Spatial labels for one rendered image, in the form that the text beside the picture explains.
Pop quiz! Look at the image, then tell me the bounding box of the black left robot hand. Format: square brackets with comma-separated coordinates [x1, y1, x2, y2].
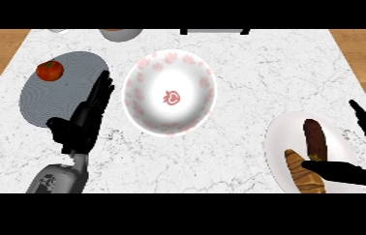
[45, 70, 115, 156]

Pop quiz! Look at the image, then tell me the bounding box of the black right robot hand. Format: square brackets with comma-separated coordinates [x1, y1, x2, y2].
[299, 99, 366, 187]

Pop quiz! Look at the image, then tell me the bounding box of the grey round plate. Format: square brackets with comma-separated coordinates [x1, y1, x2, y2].
[19, 50, 110, 129]

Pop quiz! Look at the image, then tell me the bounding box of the white plate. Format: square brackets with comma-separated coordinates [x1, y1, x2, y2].
[262, 111, 366, 194]

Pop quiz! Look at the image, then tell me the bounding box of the white bowl with pink print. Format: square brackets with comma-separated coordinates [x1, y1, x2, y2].
[121, 48, 218, 138]

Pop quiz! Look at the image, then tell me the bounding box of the grey bowl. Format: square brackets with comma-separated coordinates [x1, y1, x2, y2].
[99, 29, 144, 43]

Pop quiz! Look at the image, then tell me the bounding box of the tan croissant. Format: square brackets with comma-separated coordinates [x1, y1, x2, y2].
[283, 148, 327, 194]

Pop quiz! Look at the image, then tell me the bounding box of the red tomato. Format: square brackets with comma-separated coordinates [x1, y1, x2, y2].
[35, 60, 66, 82]

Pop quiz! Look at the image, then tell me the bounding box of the grey appliance with black legs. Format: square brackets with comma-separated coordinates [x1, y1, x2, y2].
[178, 29, 252, 36]

